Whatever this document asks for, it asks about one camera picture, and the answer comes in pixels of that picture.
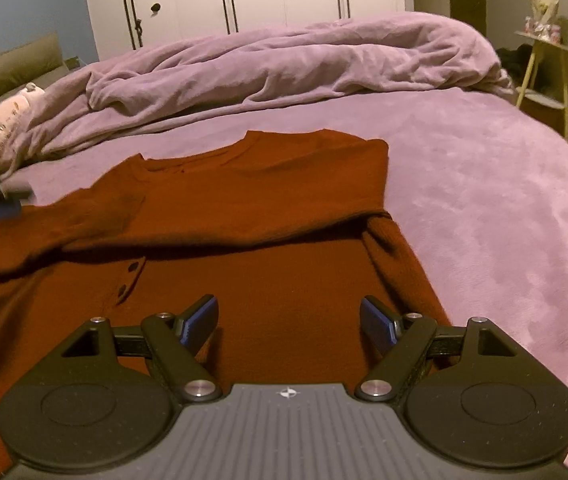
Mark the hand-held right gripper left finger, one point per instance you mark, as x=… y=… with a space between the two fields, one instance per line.
x=198 y=327

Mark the crumpled purple blanket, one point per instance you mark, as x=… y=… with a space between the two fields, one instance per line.
x=274 y=65

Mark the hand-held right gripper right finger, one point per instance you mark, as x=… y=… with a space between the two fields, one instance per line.
x=376 y=322

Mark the pink printed pillow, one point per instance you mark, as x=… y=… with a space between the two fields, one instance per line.
x=4 y=120

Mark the bed with purple sheet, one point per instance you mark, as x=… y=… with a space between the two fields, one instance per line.
x=489 y=210

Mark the rust red shirt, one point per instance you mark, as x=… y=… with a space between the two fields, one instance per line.
x=274 y=210

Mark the yellow side table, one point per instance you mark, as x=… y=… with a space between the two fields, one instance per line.
x=551 y=97

